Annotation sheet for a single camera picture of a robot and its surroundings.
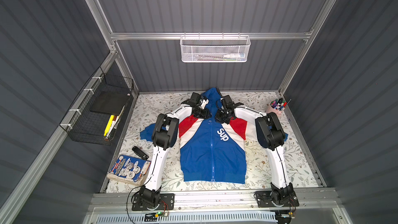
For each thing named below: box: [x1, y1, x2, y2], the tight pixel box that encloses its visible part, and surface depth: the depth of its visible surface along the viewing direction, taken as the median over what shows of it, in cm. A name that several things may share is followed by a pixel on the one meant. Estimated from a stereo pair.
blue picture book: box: [106, 155, 152, 186], surface depth 82 cm
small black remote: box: [132, 145, 150, 161], surface depth 88 cm
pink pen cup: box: [267, 97, 292, 116], surface depth 98 cm
